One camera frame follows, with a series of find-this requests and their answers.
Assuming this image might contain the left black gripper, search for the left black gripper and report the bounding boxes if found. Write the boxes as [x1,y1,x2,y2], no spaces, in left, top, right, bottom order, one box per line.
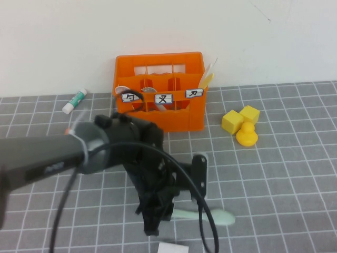
[126,158,182,237]

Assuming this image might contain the mint green plastic spoon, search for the mint green plastic spoon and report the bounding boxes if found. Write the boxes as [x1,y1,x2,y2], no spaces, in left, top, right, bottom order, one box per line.
[171,208,236,227]

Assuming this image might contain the grey plastic fork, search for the grey plastic fork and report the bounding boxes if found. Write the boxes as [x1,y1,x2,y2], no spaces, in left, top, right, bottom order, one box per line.
[141,86,169,112]

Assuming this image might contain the orange plastic cutlery holder crate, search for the orange plastic cutlery holder crate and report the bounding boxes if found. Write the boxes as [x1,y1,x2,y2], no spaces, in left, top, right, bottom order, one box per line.
[112,52,209,132]

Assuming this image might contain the white paper card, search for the white paper card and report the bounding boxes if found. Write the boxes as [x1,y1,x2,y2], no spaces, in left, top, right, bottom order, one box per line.
[157,241,189,253]

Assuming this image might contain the white zip tie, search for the white zip tie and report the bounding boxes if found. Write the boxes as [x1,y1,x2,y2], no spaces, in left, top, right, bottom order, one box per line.
[64,109,89,166]

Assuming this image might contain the grey grid table mat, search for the grey grid table mat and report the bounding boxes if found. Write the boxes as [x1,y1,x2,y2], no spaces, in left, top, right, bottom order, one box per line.
[0,81,337,253]

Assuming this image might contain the yellow rubber duck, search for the yellow rubber duck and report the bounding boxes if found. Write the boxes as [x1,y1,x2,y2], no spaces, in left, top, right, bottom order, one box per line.
[235,121,258,147]

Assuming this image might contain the white label fork character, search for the white label fork character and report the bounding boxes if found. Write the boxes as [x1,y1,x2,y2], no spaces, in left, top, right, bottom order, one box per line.
[154,93,173,104]

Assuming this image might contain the yellow foam cube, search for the yellow foam cube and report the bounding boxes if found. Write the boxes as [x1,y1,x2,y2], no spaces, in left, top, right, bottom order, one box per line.
[221,110,244,135]
[239,105,261,124]

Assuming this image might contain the white label spoon character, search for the white label spoon character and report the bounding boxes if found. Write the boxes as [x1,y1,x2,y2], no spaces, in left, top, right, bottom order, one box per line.
[121,92,141,103]

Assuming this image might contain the white label knife character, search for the white label knife character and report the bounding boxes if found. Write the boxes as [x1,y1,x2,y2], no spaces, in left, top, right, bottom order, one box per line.
[185,88,204,99]

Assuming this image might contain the white green glue stick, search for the white green glue stick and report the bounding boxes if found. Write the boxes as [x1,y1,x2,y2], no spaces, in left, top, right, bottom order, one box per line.
[62,88,88,114]

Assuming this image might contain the yellow plastic knife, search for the yellow plastic knife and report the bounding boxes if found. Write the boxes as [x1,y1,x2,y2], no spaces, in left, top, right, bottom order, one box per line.
[198,73,214,90]

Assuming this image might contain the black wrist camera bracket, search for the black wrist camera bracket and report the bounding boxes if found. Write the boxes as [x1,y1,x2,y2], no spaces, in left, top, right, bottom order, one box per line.
[168,162,197,192]

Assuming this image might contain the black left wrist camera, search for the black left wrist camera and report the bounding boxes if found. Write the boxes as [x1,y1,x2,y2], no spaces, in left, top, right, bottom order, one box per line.
[191,153,209,198]

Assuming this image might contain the long black camera cable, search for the long black camera cable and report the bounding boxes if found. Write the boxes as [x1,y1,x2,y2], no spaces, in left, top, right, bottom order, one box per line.
[49,142,220,253]

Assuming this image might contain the short looped black cable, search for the short looped black cable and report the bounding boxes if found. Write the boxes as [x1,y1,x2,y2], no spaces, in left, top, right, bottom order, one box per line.
[113,91,145,116]

